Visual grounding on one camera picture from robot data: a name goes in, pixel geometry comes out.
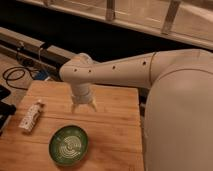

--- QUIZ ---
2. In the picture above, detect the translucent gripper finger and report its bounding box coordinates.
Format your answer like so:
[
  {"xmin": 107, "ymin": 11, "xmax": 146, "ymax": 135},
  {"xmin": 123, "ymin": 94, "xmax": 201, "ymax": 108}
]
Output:
[
  {"xmin": 71, "ymin": 103, "xmax": 78, "ymax": 113},
  {"xmin": 89, "ymin": 101, "xmax": 97, "ymax": 112}
]

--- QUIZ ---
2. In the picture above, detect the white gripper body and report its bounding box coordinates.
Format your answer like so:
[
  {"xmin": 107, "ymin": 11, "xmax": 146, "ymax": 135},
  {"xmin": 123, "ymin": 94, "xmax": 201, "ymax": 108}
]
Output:
[{"xmin": 71, "ymin": 83, "xmax": 92, "ymax": 104}]

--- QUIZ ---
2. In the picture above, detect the small white bottle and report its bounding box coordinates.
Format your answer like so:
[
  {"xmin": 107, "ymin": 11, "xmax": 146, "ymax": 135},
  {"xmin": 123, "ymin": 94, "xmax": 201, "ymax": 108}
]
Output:
[{"xmin": 19, "ymin": 99, "xmax": 44, "ymax": 133}]

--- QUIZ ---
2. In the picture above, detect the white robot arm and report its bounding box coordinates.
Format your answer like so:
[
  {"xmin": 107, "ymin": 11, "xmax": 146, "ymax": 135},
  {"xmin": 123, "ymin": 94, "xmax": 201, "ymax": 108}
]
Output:
[{"xmin": 59, "ymin": 49, "xmax": 213, "ymax": 171}]

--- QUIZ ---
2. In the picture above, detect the green ceramic bowl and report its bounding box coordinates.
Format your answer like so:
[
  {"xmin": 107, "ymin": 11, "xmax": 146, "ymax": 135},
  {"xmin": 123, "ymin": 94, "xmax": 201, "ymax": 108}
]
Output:
[{"xmin": 49, "ymin": 125, "xmax": 89, "ymax": 166}]

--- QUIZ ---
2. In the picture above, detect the black device at left edge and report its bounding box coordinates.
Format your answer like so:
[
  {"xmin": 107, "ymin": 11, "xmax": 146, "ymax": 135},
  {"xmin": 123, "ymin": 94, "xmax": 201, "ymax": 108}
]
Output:
[{"xmin": 0, "ymin": 84, "xmax": 16, "ymax": 135}]

